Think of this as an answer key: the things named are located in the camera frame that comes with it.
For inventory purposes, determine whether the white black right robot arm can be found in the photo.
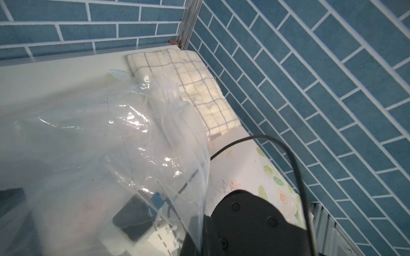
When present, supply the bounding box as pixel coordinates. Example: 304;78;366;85
180;190;312;256

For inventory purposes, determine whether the floral table mat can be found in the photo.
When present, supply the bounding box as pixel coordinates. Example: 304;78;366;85
205;140;306;228

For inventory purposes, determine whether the cream checked folded towel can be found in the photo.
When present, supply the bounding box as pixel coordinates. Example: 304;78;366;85
127;49;241;140

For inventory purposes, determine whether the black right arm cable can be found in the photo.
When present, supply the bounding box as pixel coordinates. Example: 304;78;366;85
209;135;318;256

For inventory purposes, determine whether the clear plastic vacuum bag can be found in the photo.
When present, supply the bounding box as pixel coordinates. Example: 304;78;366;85
1;74;210;256

